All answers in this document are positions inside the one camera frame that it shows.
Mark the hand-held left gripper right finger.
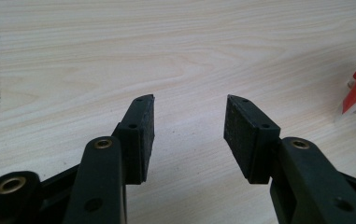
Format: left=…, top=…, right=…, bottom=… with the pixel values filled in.
left=223, top=94, right=356, bottom=224

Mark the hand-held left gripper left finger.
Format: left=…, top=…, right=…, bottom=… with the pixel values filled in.
left=63, top=93, right=155, bottom=224

